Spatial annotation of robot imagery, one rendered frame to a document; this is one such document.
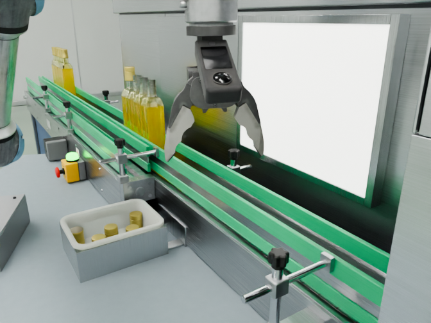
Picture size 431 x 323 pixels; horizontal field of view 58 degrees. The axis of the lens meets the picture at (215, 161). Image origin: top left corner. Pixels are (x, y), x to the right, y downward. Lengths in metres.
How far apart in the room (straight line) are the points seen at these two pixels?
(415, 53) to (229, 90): 0.35
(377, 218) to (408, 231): 0.51
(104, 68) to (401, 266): 7.09
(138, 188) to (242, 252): 0.43
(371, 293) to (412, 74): 0.36
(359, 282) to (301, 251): 0.12
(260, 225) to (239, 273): 0.13
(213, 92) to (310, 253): 0.33
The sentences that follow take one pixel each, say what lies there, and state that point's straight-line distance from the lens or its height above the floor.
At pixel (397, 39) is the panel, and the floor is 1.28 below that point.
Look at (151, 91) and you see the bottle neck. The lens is 1.20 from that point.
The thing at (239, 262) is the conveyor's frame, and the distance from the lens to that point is 0.84.
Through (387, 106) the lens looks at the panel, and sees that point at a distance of 0.73.
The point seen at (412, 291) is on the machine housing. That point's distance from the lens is 0.33.
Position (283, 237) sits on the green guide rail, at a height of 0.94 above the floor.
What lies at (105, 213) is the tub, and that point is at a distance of 1.09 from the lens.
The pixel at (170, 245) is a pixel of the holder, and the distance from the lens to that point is 1.05.
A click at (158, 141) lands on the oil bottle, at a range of 1.22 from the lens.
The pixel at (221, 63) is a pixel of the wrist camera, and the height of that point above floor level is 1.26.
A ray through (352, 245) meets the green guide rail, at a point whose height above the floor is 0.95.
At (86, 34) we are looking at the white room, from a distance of 7.20.
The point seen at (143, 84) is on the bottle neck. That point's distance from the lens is 1.25.
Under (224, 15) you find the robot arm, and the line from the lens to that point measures 0.56.
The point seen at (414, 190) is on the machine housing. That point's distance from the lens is 0.30.
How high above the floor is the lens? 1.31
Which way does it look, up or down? 20 degrees down
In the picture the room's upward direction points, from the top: straight up
